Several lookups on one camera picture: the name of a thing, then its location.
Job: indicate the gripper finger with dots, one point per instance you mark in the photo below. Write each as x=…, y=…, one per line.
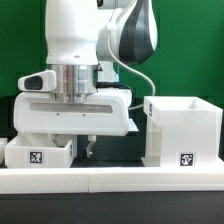
x=58, y=140
x=91, y=142

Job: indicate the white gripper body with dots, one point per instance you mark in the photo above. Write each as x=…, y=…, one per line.
x=104, y=113

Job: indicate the white front drawer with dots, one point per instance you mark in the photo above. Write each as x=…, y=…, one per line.
x=38, y=151

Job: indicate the white drawer cabinet box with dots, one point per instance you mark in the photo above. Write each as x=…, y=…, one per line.
x=181, y=132

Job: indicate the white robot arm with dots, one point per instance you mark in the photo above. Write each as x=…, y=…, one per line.
x=81, y=35

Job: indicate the paper marker sheet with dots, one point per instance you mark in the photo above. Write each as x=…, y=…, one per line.
x=132, y=126

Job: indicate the white front fence bar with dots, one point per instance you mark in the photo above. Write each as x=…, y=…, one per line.
x=97, y=180

